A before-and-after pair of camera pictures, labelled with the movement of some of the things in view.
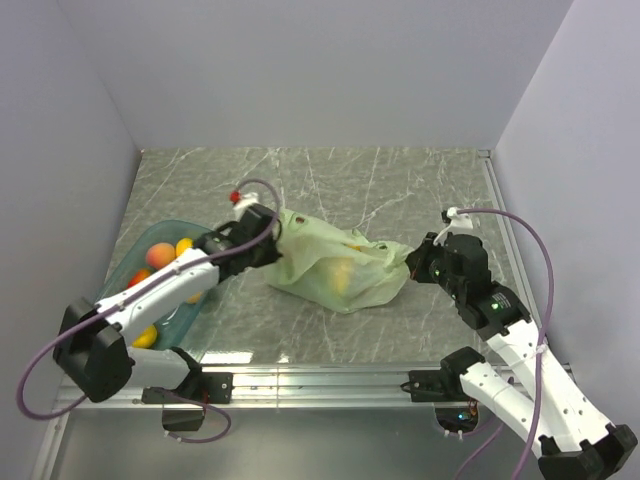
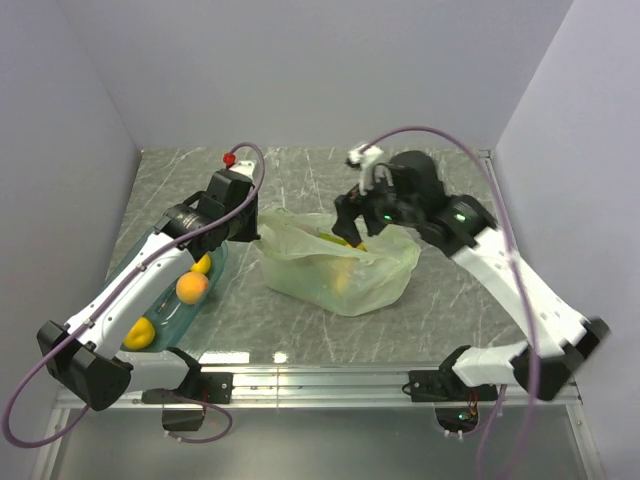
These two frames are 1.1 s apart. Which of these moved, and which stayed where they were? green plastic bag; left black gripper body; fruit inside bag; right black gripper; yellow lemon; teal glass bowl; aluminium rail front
Moved: green plastic bag; right black gripper; left black gripper body
Stayed: teal glass bowl; fruit inside bag; yellow lemon; aluminium rail front
